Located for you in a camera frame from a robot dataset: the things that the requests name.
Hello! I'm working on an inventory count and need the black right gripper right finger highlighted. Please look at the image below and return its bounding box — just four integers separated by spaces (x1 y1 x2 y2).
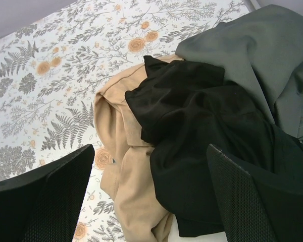
206 143 303 242

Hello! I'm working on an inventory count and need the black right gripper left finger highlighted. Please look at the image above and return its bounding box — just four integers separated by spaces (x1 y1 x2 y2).
0 144 94 242

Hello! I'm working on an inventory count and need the black t shirt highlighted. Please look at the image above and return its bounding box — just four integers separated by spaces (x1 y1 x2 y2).
125 56 303 237

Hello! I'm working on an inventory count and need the beige t shirt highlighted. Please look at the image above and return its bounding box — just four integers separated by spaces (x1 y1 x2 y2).
93 64 173 241

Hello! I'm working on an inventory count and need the floral patterned table mat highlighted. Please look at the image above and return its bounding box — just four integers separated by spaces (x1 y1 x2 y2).
0 1 248 241

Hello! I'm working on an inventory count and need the grey green t shirt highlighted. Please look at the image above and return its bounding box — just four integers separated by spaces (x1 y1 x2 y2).
176 5 303 143

